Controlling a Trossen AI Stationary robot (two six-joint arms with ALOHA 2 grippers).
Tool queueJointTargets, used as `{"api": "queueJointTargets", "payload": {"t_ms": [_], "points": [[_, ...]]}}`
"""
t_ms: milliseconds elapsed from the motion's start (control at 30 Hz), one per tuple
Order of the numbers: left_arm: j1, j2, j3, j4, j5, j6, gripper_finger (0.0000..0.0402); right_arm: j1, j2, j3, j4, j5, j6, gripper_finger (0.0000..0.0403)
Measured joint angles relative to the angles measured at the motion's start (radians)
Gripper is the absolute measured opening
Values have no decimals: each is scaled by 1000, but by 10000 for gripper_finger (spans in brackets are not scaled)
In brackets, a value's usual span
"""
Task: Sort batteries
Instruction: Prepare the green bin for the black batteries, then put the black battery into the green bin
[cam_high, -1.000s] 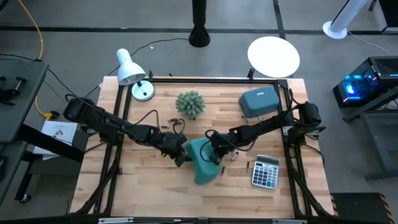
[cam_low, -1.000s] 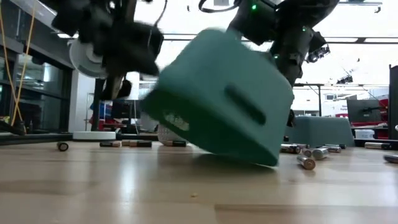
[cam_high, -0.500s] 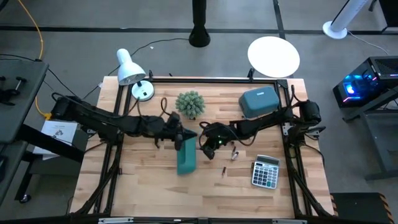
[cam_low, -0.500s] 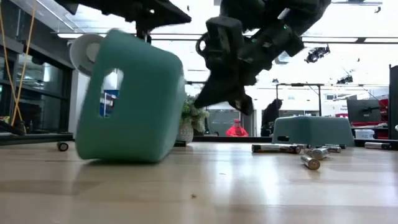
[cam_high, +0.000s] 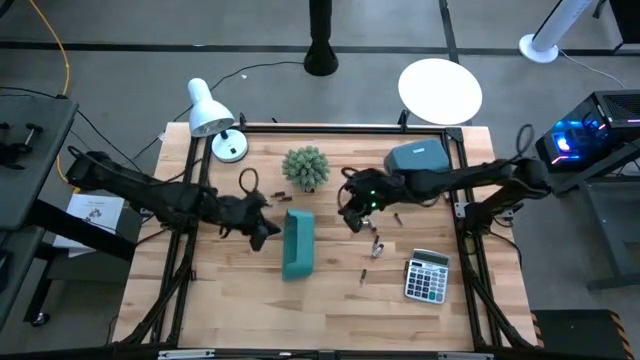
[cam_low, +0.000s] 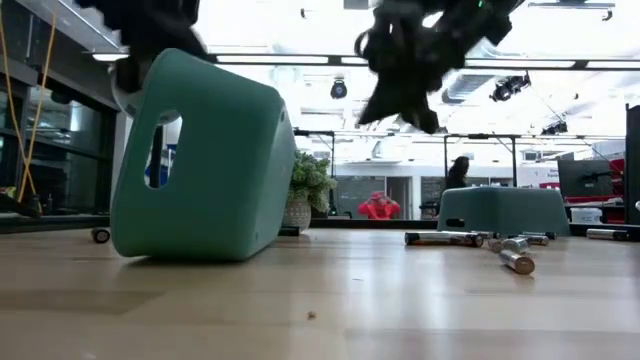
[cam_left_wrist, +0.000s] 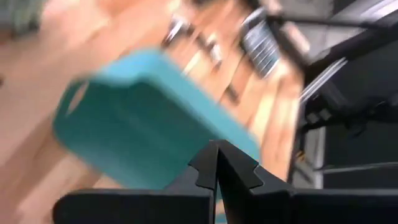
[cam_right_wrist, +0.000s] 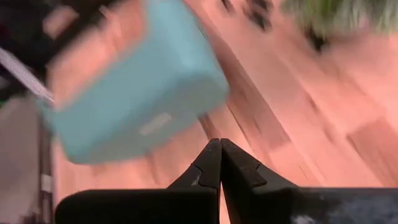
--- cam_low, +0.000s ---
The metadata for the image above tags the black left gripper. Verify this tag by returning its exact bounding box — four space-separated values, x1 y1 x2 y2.
74 0 210 95

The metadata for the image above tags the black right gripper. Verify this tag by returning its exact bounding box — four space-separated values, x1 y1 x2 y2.
353 0 469 136

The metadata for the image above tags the teal plastic bin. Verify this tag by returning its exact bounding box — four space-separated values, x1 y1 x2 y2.
109 47 298 263

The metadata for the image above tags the person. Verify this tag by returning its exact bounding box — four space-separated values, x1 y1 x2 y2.
356 190 402 221
444 155 472 191

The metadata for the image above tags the green potted plant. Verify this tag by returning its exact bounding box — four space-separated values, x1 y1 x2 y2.
281 149 339 232

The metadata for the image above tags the grey-green plastic bin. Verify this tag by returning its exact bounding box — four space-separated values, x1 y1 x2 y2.
436 186 572 238

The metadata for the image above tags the black clamp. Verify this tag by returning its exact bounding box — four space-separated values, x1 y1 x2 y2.
0 186 44 219

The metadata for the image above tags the black computer monitor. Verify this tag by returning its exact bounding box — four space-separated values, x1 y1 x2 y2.
557 158 615 200

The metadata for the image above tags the white plastic container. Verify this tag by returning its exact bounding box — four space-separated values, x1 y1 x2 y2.
570 207 604 225

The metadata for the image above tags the black upright panel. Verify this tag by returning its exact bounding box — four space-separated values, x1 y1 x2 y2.
624 103 640 226

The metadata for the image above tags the black ceiling rail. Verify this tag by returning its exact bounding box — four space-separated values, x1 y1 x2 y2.
205 52 640 71

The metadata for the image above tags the silver ventilation duct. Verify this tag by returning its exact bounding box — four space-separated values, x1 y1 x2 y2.
441 73 497 105

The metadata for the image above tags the yellow hanging cable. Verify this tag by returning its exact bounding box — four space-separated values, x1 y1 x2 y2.
0 9 37 201
16 9 59 204

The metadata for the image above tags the black table edge rail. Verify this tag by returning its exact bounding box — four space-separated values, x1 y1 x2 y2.
0 213 640 238

